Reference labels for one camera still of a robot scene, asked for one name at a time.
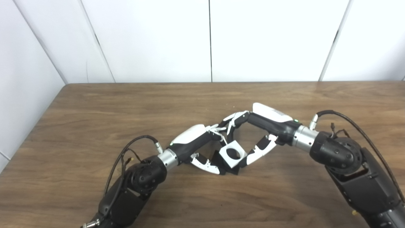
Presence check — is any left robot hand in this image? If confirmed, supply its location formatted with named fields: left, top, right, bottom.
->
left=170, top=123, right=228, bottom=175

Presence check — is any white square piece with hole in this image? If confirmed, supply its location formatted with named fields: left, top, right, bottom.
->
left=220, top=140, right=248, bottom=168

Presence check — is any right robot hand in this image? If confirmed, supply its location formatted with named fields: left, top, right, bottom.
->
left=218, top=103, right=302, bottom=168

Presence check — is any black peg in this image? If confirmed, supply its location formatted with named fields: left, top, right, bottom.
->
left=210, top=150, right=241, bottom=175

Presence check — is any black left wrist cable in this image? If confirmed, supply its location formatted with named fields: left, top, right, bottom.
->
left=82, top=135, right=163, bottom=228

